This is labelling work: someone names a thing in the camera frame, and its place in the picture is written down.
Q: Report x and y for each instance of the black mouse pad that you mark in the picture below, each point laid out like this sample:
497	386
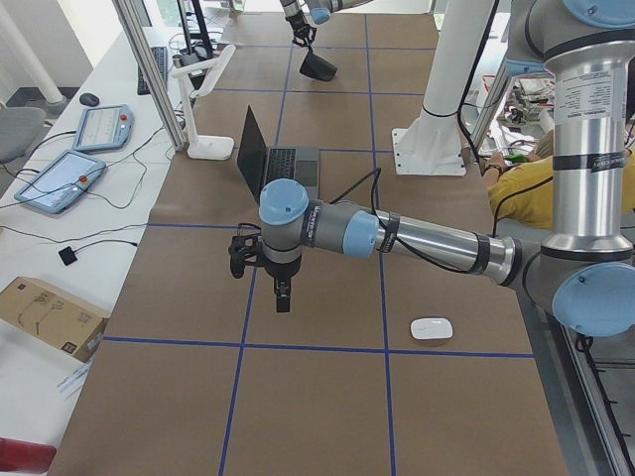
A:
317	68

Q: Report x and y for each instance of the brown paper table mat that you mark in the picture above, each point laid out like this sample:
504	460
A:
198	374

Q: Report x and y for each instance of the upper blue teach pendant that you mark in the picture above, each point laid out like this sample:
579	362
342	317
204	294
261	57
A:
103	128

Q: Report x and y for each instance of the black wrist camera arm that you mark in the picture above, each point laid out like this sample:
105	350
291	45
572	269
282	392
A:
245	249

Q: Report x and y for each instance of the grey laptop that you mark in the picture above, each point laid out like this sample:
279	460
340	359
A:
260	164

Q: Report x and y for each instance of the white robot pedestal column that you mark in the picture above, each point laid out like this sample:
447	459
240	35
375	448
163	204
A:
431	145

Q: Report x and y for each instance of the lower blue teach pendant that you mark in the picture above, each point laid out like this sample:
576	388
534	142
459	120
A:
62	182

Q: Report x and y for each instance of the dark grey desk mouse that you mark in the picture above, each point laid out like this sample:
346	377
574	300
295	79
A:
88	99

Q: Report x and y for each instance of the red cylinder object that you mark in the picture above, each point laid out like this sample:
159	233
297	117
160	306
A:
21	456

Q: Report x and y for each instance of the blue teach pendant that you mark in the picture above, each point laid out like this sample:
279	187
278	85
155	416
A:
103	128
62	182

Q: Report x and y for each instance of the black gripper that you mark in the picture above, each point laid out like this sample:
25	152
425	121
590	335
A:
280	270
300	23

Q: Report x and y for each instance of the white desk lamp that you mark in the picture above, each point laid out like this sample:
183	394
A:
201	146

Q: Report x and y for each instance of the white computer mouse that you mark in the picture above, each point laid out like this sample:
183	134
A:
431	328

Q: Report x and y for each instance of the small black square puck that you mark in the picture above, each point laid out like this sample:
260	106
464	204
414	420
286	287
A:
67	255

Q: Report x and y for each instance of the person in yellow shirt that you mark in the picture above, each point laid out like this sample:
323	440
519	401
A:
523	193

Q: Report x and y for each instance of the grey office chair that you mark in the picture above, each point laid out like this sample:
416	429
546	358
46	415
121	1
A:
20	127

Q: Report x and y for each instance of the aluminium frame post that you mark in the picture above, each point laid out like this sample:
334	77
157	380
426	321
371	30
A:
131	24

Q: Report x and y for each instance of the brown cardboard box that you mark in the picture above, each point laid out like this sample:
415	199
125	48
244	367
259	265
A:
66	322

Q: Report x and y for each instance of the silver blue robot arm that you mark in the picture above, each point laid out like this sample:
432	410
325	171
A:
320	11
581	273

